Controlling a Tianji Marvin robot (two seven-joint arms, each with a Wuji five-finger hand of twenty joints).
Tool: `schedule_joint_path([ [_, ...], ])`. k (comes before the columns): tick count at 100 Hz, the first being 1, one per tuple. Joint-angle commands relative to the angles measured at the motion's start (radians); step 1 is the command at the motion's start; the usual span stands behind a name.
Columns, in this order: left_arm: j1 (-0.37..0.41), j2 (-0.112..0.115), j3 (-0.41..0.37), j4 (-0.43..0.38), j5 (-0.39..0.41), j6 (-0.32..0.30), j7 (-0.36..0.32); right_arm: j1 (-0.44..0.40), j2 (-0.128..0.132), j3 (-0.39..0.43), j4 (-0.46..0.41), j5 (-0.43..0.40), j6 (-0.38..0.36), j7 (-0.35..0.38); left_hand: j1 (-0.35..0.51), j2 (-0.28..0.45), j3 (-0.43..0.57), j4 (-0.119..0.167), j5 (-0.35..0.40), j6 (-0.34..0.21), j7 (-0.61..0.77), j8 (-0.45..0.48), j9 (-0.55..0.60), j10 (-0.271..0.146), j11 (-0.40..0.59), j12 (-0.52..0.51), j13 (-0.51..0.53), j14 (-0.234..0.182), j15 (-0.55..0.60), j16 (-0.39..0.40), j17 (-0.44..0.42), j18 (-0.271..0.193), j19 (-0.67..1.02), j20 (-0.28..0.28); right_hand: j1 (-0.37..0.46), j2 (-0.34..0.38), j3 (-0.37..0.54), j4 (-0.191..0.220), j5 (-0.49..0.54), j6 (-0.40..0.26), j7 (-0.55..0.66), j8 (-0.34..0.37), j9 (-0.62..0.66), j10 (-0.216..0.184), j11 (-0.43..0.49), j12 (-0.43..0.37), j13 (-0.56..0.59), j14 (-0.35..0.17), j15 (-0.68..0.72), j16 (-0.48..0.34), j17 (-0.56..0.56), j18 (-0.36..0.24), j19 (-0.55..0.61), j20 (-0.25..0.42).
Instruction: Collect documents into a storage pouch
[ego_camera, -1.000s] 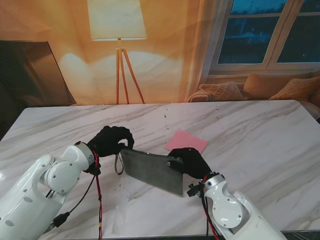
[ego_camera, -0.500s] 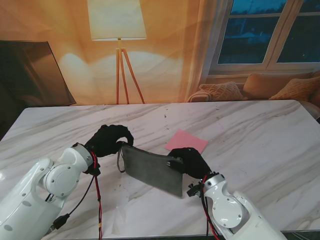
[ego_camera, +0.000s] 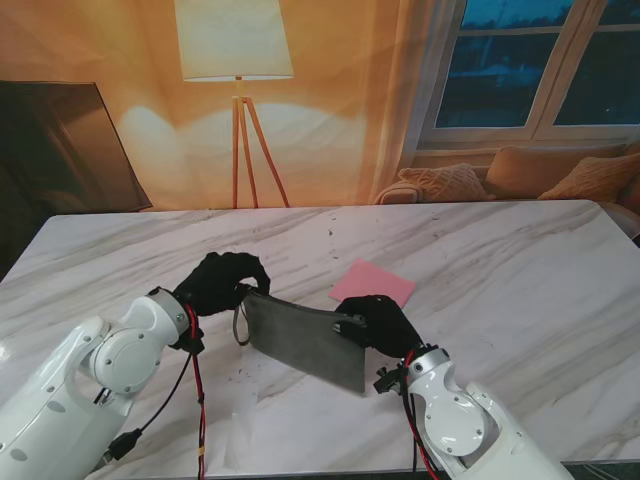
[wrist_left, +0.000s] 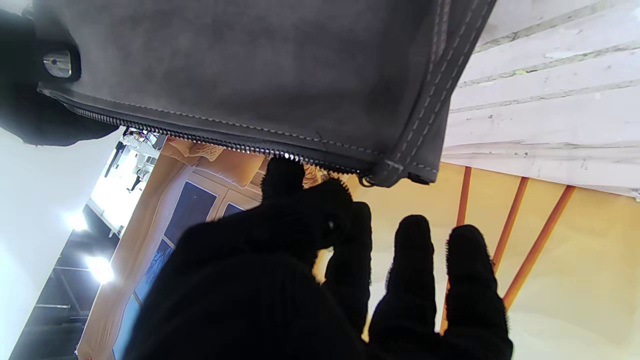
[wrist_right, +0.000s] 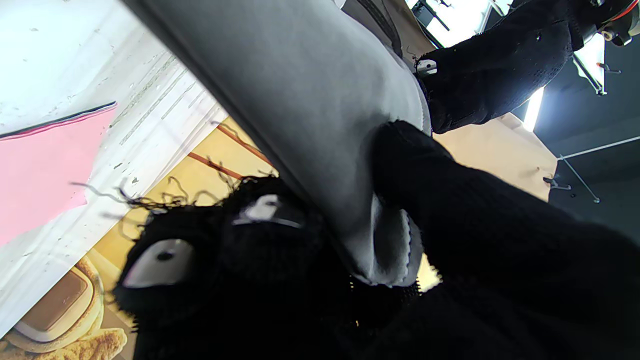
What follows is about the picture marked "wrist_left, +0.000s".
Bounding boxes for grey zippered storage pouch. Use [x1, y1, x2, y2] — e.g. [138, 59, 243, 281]
[32, 0, 498, 188]

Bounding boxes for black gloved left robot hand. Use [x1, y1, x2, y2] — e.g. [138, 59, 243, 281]
[122, 157, 515, 360]

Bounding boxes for printed living room backdrop cloth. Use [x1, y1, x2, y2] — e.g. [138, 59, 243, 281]
[75, 137, 640, 360]

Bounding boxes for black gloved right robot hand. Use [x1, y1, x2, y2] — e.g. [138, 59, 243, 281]
[0, 9, 121, 147]

